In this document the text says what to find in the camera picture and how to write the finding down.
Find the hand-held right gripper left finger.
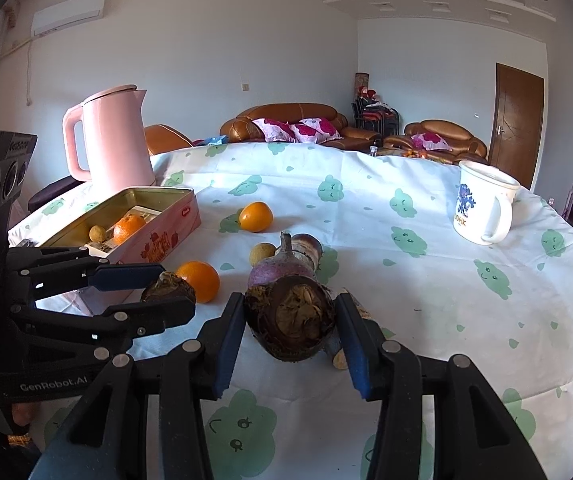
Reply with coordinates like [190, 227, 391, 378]
[29, 291, 247, 480]

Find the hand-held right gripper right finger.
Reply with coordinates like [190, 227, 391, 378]
[333, 291, 549, 480]

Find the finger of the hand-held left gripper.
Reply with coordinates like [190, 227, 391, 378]
[9, 246, 164, 306]
[11, 296, 197, 361]

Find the foil candy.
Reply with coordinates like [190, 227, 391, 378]
[140, 271, 197, 306]

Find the orange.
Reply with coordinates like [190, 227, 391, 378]
[112, 214, 147, 246]
[175, 260, 220, 304]
[239, 201, 274, 233]

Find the pink tin box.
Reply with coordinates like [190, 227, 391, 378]
[8, 186, 202, 317]

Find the purple radish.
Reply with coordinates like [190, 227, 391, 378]
[244, 231, 338, 362]

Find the person's left hand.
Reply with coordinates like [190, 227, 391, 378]
[0, 371, 37, 436]

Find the white tablecloth with green clouds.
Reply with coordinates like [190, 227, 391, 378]
[8, 141, 573, 480]

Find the pink electric kettle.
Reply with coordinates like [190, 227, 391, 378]
[62, 84, 157, 196]

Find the brown leather chair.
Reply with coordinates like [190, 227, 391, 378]
[144, 124, 194, 157]

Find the white mug with blue print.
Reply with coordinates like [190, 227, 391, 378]
[452, 160, 521, 246]

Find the cluttered coffee table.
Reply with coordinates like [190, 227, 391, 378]
[366, 145, 462, 166]

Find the pink flowered cushion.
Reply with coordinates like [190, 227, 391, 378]
[411, 132, 451, 152]
[291, 117, 342, 141]
[252, 118, 297, 143]

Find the dark metal chair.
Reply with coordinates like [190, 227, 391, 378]
[351, 95, 399, 136]

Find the white air conditioner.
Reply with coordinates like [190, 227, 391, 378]
[31, 0, 106, 37]

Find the long brown leather sofa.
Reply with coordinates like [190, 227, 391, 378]
[220, 102, 382, 148]

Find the brown leather armchair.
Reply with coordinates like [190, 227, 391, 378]
[383, 119, 488, 161]

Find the brown wooden door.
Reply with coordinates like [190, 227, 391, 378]
[489, 62, 545, 191]

